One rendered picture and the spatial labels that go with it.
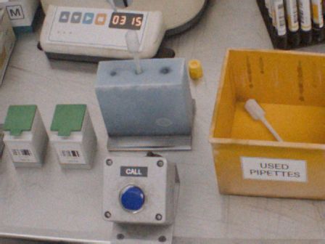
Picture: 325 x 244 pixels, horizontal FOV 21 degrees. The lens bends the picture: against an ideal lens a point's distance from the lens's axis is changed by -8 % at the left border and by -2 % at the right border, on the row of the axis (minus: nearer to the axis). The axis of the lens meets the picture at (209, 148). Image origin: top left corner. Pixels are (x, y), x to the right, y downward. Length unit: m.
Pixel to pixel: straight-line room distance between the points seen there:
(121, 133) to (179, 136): 0.07
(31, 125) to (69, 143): 0.05
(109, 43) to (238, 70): 0.19
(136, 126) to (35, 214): 0.16
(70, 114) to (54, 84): 0.14
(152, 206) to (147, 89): 0.14
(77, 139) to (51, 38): 0.20
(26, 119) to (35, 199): 0.10
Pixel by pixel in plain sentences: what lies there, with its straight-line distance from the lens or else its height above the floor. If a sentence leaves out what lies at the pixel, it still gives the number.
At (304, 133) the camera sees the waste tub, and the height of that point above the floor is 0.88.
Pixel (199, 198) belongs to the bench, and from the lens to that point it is 1.04.
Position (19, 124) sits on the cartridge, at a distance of 1.07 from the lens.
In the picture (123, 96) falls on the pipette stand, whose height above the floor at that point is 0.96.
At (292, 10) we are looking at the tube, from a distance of 1.13.
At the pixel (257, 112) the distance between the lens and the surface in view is 1.08.
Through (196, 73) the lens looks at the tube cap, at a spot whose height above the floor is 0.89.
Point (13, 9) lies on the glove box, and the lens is 1.25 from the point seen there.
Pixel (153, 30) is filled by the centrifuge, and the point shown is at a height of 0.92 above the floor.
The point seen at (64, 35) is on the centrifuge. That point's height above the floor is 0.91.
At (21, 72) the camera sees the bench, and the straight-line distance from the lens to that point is 1.22.
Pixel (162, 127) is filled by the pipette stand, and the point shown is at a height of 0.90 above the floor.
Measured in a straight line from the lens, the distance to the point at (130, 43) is 0.99.
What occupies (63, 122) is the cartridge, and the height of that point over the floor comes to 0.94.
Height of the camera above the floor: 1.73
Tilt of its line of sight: 52 degrees down
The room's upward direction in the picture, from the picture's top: 10 degrees counter-clockwise
